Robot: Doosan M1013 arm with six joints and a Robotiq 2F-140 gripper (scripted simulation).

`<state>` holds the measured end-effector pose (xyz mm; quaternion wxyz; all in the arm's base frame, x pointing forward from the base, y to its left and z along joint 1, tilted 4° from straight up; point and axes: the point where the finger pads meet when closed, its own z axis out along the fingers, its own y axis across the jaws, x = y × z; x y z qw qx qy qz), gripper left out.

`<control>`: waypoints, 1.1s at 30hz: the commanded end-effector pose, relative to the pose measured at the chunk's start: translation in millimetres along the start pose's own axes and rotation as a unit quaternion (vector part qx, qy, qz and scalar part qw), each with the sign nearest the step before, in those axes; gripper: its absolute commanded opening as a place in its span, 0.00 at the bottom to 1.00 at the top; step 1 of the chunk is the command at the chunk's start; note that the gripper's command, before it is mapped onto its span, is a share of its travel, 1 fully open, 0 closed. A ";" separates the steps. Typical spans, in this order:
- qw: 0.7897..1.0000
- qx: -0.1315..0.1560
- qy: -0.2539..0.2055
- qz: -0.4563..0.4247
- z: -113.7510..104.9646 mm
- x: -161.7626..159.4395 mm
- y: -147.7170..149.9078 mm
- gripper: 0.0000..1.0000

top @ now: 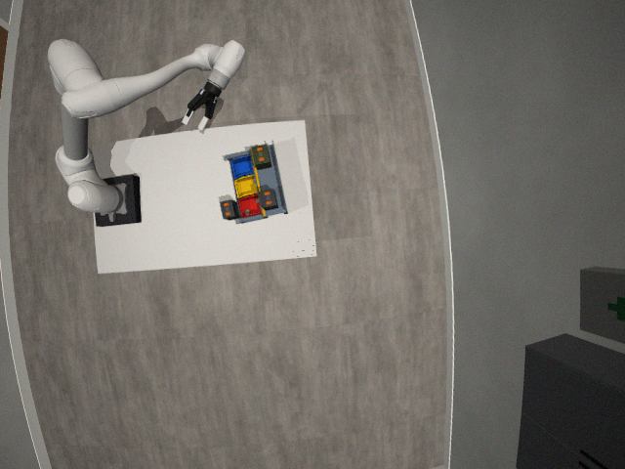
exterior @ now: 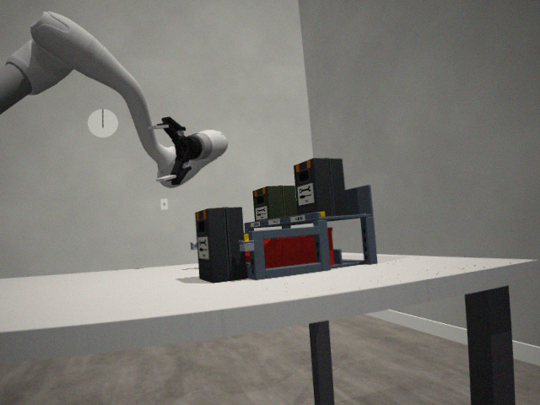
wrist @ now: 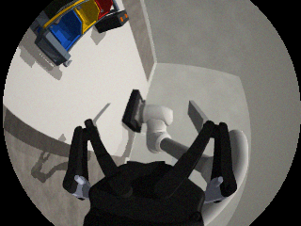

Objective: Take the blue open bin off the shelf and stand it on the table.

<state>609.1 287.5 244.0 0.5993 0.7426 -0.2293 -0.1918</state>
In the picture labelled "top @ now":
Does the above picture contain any blue bin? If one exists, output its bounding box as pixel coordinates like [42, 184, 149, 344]
[231, 155, 254, 180]

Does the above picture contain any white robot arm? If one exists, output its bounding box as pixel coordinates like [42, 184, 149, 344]
[48, 39, 245, 222]

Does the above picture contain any yellow open bin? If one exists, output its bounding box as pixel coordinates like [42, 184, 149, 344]
[235, 175, 258, 199]

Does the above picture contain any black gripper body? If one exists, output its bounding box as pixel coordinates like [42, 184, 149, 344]
[202, 82, 222, 106]

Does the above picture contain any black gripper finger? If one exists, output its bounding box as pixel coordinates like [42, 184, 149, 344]
[198, 99, 218, 131]
[182, 89, 211, 125]

